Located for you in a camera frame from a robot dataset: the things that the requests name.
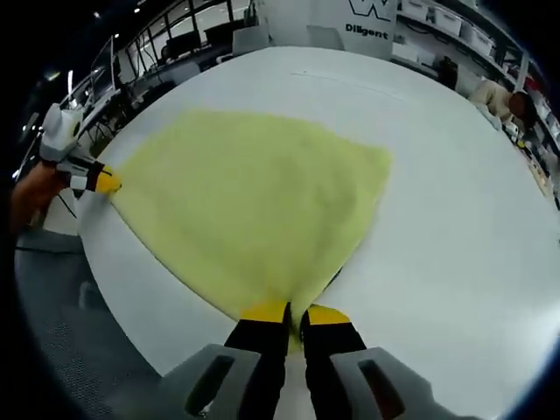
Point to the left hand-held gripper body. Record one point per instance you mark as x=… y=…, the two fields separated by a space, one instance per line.
x=61 y=131

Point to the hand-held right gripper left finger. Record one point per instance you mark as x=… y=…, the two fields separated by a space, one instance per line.
x=262 y=354

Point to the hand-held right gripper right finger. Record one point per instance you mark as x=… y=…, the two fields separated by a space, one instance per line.
x=332 y=363

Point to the yellow blue grey garment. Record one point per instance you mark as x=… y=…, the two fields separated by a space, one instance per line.
x=254 y=201

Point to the person's left hand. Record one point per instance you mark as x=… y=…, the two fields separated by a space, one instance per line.
x=48 y=184

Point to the large standing display screen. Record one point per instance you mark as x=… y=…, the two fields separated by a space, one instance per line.
x=105 y=65

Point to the black computer monitor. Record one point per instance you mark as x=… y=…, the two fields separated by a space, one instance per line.
x=184 y=47
x=224 y=35

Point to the grey mesh office chair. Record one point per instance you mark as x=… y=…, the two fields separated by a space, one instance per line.
x=65 y=328

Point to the white crumpled cloth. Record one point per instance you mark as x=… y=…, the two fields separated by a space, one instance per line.
x=489 y=116

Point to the black bag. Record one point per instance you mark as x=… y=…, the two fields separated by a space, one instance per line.
x=447 y=72

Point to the grey metal storage shelf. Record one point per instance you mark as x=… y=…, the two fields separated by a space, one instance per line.
x=481 y=39

